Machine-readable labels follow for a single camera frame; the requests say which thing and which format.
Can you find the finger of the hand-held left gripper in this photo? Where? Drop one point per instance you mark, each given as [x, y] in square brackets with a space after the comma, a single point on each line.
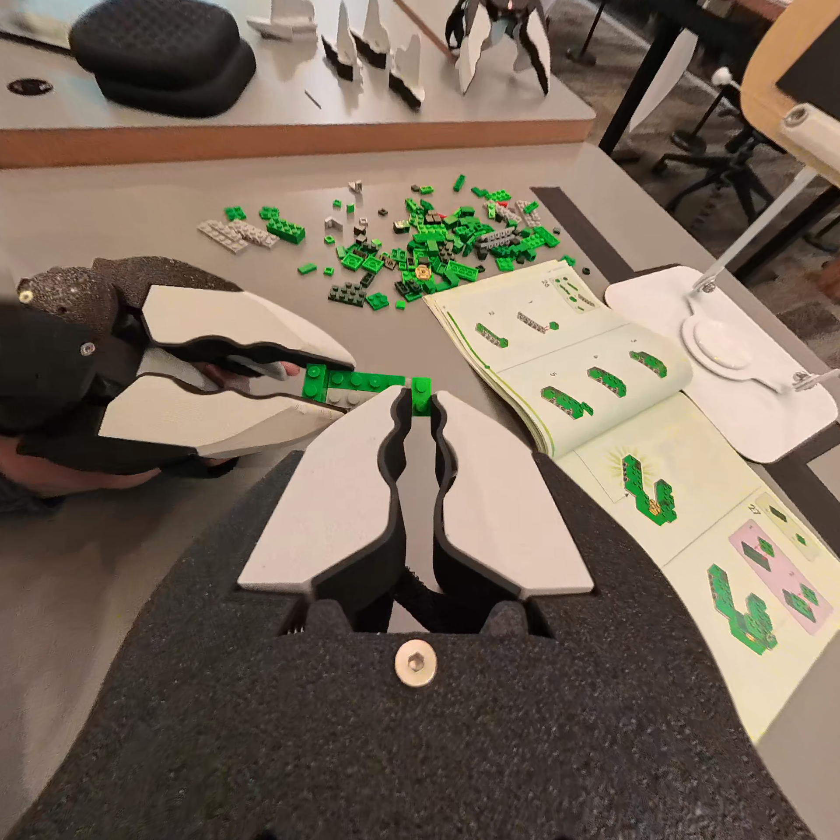
[216, 423]
[249, 318]

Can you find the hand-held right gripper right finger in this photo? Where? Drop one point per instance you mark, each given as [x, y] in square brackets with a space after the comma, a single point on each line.
[512, 512]

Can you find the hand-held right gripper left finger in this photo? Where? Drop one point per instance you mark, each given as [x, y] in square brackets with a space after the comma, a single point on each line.
[328, 512]

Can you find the green grey brick assembly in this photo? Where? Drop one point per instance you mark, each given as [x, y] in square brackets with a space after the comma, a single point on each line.
[354, 380]

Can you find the grey desk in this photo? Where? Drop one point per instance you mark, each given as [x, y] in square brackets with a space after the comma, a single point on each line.
[98, 590]

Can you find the wood-edged neighbouring desk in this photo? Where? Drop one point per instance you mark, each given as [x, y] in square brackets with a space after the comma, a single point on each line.
[262, 111]

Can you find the black desk grommet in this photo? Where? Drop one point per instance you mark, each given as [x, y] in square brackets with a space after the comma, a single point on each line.
[29, 86]

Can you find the person's left hand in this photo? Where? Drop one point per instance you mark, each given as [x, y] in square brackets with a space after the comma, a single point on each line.
[79, 476]

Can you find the grey brick plate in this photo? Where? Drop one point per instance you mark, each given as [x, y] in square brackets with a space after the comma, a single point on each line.
[220, 236]
[259, 235]

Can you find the long green brick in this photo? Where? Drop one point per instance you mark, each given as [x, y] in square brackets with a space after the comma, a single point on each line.
[285, 231]

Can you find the dark green brick plate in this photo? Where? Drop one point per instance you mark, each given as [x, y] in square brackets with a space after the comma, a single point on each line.
[348, 294]

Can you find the building instruction booklet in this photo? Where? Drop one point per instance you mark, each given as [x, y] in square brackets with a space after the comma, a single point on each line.
[590, 354]

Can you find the pile of green bricks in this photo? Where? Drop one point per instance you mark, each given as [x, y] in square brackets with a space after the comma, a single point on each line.
[446, 243]

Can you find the black foam pads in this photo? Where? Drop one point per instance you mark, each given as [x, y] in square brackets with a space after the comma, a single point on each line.
[164, 52]

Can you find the spare black white gripper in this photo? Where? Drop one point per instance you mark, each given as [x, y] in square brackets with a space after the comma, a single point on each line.
[476, 52]

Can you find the black swivel chair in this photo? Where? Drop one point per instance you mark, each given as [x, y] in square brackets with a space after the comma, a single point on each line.
[722, 161]

